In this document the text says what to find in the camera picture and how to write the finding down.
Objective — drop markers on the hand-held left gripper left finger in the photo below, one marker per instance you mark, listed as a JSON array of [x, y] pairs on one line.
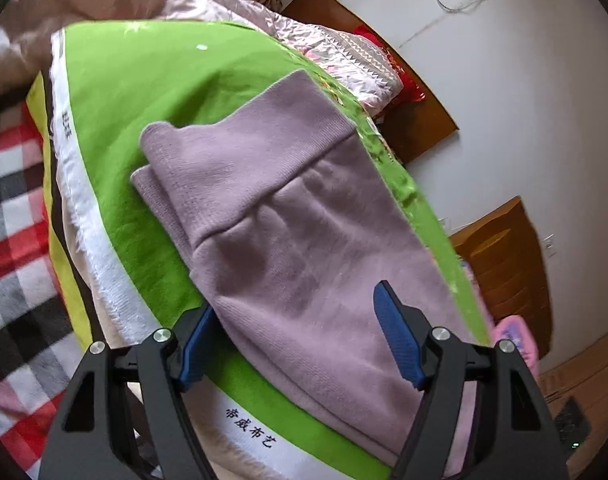
[[194, 342]]

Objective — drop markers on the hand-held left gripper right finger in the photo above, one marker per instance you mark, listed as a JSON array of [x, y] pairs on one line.
[[396, 332]]

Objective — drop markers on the mauve pants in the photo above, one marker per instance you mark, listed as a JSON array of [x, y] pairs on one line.
[[304, 240]]

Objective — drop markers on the folded pink floral quilt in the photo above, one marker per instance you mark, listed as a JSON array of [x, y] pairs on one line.
[[519, 345]]

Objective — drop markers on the ribbed wooden headboard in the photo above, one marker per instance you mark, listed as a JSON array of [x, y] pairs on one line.
[[509, 275]]

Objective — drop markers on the light wooden wardrobe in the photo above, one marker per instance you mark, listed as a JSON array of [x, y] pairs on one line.
[[584, 375]]

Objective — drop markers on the black device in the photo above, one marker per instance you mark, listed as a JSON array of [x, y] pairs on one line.
[[574, 425]]

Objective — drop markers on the plaid bed sheet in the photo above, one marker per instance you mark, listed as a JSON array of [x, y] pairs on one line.
[[19, 240]]

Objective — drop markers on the plain wooden headboard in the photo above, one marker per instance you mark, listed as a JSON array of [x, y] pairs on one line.
[[424, 130]]

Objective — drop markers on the red pillow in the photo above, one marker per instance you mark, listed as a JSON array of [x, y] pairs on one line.
[[409, 87]]

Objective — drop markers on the green printed bed cloth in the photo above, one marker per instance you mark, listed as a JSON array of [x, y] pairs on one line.
[[149, 85]]

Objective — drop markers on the pink zigzag patterned quilt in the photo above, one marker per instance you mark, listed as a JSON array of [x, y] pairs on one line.
[[144, 0]]

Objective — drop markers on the white wall socket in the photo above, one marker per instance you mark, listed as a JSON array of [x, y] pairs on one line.
[[550, 245]]

